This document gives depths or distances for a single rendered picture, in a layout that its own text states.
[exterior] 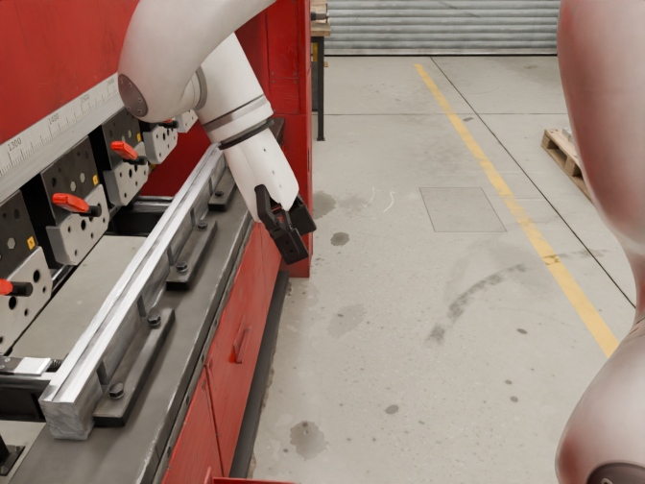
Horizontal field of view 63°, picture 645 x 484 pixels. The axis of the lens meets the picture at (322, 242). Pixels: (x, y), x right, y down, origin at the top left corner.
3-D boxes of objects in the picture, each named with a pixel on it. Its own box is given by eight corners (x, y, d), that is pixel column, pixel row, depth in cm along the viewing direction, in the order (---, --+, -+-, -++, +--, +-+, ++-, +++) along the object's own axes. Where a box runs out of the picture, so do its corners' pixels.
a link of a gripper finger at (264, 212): (257, 173, 66) (278, 210, 68) (246, 194, 59) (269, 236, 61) (266, 169, 66) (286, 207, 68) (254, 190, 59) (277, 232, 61)
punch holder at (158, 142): (158, 167, 116) (145, 91, 107) (120, 166, 116) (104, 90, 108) (179, 142, 128) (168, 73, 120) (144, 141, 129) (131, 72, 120)
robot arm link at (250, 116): (214, 118, 70) (226, 138, 70) (193, 131, 61) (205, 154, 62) (271, 90, 68) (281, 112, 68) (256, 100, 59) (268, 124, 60)
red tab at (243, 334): (242, 363, 152) (240, 345, 148) (235, 363, 152) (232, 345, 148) (251, 328, 165) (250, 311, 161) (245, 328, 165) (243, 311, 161)
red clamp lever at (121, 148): (126, 139, 90) (147, 157, 99) (102, 138, 90) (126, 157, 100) (125, 150, 89) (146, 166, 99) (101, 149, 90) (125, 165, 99)
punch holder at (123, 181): (123, 210, 99) (104, 124, 90) (78, 208, 99) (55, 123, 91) (150, 177, 111) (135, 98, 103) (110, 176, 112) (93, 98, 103)
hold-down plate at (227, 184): (226, 212, 161) (225, 203, 160) (207, 211, 162) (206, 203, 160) (244, 172, 187) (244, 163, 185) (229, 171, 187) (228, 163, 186)
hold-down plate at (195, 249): (188, 291, 127) (186, 280, 126) (166, 290, 128) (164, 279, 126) (218, 229, 153) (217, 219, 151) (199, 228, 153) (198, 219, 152)
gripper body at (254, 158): (226, 131, 70) (264, 205, 74) (203, 147, 61) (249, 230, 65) (275, 107, 69) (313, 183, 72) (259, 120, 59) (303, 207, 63)
